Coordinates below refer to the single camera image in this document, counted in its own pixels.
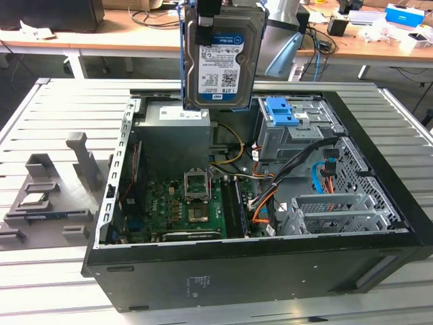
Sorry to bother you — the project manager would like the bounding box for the hard disk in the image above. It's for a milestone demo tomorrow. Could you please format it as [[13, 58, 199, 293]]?
[[180, 0, 269, 112]]

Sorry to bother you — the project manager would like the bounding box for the grey metal disk bay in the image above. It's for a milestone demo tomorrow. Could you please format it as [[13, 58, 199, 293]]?
[[256, 97, 343, 172]]

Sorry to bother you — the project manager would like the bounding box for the wooden desk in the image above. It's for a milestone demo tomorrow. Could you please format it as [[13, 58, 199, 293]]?
[[296, 0, 433, 81], [0, 5, 185, 81]]

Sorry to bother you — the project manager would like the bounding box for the small black box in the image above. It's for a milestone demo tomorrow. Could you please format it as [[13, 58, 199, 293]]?
[[327, 16, 350, 37]]

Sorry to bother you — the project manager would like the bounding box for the grey power supply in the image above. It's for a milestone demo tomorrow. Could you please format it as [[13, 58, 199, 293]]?
[[134, 102, 213, 174]]

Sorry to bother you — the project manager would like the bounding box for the CPU socket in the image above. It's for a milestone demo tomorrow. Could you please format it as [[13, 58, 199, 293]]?
[[182, 167, 214, 204]]

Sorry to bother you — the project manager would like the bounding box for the blue and white carton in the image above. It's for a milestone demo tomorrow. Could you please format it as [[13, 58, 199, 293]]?
[[384, 3, 426, 27]]

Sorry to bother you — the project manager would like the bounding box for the black RAM stick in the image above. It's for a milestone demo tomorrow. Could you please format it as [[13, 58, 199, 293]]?
[[221, 177, 238, 238], [233, 177, 252, 238]]

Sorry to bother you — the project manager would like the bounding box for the green motherboard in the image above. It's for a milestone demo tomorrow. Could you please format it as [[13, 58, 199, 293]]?
[[120, 176, 258, 243]]

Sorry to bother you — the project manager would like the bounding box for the small white box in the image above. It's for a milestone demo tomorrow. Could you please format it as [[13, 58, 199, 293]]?
[[407, 31, 432, 49]]

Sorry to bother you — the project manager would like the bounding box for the black graphics card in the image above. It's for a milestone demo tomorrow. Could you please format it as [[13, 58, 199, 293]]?
[[161, 231, 227, 242]]

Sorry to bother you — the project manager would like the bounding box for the perforated metal drive cage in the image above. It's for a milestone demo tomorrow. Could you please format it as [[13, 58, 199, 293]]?
[[274, 192, 409, 237]]

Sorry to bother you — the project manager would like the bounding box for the silver CPU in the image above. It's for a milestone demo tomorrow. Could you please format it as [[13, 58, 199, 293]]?
[[19, 194, 47, 208]]

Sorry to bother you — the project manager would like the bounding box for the dark blue RAM stick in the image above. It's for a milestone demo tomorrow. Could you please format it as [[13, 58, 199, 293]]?
[[24, 211, 82, 221]]

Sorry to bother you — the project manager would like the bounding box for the black PC case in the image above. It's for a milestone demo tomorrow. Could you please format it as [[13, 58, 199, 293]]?
[[81, 86, 433, 314]]

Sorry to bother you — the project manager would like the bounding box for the grey parts rack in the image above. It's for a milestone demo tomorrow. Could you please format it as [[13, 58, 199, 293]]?
[[0, 131, 106, 252]]

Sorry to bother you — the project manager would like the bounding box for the blue plastic drive bracket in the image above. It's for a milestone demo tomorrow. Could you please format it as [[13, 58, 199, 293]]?
[[266, 96, 301, 127]]

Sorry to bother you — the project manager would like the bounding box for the yellow wire bundle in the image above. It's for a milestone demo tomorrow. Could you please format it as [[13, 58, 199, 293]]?
[[208, 122, 246, 167]]

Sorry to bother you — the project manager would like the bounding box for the black sleeved wire bundle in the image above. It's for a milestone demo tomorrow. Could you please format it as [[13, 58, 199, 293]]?
[[270, 136, 340, 187]]

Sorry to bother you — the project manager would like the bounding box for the blue data wire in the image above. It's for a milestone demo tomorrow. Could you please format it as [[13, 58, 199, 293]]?
[[312, 161, 336, 195]]

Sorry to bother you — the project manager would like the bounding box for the orange wire bundle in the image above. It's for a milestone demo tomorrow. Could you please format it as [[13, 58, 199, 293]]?
[[248, 182, 283, 225]]

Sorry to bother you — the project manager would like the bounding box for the orange red power wire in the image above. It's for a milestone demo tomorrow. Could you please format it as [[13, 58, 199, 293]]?
[[321, 167, 336, 195]]

